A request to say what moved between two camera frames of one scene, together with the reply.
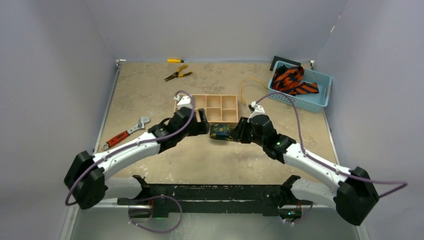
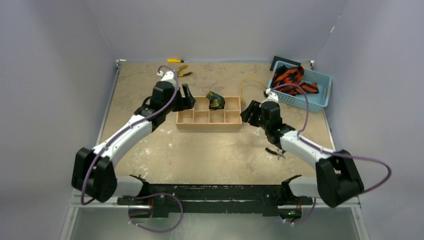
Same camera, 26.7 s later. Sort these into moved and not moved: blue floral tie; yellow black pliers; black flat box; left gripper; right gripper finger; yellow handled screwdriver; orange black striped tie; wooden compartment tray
Moved: blue floral tie; left gripper; right gripper finger
Not moved: black flat box; yellow black pliers; orange black striped tie; yellow handled screwdriver; wooden compartment tray
